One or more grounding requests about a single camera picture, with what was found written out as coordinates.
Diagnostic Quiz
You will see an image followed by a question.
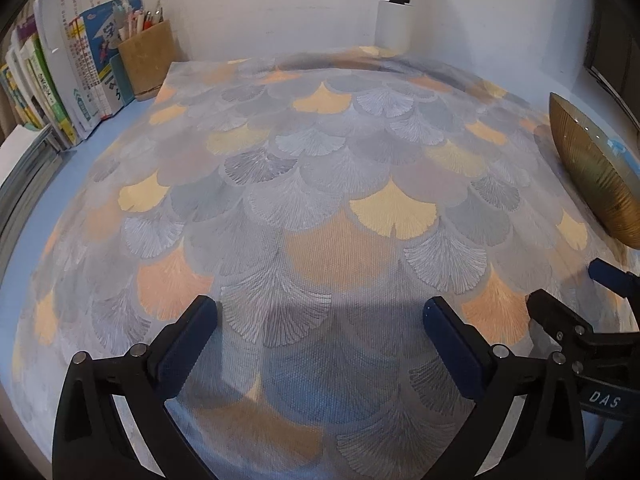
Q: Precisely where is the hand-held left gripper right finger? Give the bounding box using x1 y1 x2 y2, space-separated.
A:
422 296 588 480

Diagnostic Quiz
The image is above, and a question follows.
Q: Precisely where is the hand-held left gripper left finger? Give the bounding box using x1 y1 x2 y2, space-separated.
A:
52 295 219 480

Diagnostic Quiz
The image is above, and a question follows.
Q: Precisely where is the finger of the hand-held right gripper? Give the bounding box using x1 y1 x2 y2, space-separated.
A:
526 288 596 356
587 258 640 306

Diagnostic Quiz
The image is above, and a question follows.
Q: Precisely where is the amber ribbed glass bowl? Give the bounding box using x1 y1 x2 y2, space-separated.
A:
549 91 640 250

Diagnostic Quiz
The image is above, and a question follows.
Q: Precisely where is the fan-patterned table mat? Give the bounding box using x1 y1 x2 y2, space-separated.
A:
10 46 640 480

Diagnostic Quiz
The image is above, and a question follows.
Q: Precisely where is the black television screen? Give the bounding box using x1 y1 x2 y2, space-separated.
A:
582 0 640 126

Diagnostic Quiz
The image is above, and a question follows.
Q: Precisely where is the stack of white folders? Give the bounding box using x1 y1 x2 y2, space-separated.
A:
0 122 68 261

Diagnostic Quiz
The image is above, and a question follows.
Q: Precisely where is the brown pen holder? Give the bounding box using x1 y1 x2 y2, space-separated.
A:
117 19 183 102

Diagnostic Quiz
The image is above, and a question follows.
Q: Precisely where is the row of books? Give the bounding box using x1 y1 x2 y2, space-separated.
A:
0 0 143 148

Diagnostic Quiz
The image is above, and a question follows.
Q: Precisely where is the white desk lamp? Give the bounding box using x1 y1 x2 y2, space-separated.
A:
374 0 416 51

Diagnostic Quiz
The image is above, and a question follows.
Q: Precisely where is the bunch of pens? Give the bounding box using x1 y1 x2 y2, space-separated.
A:
112 0 166 41

